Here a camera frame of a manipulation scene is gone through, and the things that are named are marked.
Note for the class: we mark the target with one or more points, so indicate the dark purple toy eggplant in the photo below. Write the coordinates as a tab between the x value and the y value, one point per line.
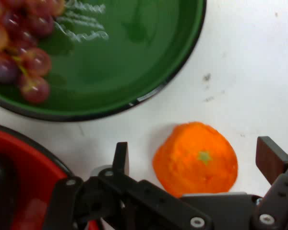
0	189

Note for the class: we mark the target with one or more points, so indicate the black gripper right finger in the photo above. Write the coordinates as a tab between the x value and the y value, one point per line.
276	165

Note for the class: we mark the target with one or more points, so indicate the red grape bunch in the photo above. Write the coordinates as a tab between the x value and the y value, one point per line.
19	48

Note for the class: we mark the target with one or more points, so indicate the green round plate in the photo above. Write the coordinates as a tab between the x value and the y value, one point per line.
124	62

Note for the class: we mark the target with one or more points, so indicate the orange toy mandarin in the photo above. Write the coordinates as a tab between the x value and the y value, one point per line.
194	160

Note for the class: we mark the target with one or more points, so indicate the red round plate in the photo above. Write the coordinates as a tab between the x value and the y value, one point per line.
36	167

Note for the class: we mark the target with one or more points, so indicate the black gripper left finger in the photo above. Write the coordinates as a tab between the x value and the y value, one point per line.
134	191

